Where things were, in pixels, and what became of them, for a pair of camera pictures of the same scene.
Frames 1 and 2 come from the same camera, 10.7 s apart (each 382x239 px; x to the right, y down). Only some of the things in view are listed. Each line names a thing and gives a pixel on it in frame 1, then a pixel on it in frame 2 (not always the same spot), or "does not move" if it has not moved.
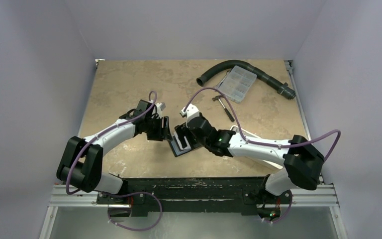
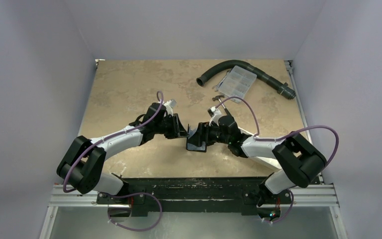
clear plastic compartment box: [237, 83] does not move
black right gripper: [187, 138] -> [203, 134]
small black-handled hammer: [218, 97] does not move
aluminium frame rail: [317, 195] does not move
